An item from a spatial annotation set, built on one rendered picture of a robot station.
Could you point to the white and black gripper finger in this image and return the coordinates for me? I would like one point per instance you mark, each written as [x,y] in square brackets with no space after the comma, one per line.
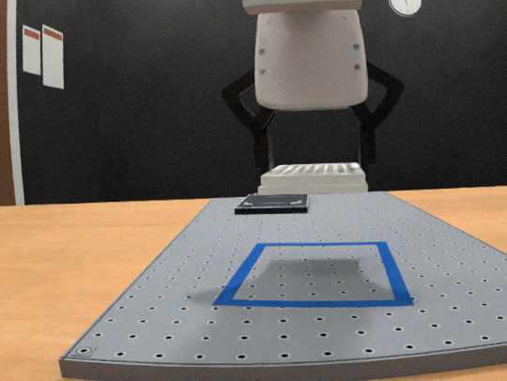
[371,120]
[257,124]

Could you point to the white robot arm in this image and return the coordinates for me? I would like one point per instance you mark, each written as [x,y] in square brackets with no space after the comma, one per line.
[278,6]

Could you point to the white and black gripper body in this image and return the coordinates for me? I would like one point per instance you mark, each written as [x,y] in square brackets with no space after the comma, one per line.
[308,58]

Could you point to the blue tape square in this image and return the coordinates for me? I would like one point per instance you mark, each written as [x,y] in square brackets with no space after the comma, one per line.
[399,289]

